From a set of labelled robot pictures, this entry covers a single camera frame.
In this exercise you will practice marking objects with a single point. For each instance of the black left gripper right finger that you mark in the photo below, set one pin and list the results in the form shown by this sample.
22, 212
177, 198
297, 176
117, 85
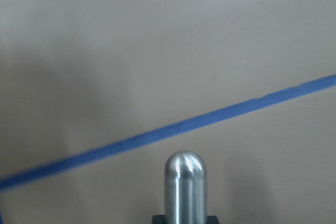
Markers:
212, 220

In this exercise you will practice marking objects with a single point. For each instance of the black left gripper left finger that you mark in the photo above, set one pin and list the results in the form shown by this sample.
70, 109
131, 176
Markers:
158, 219

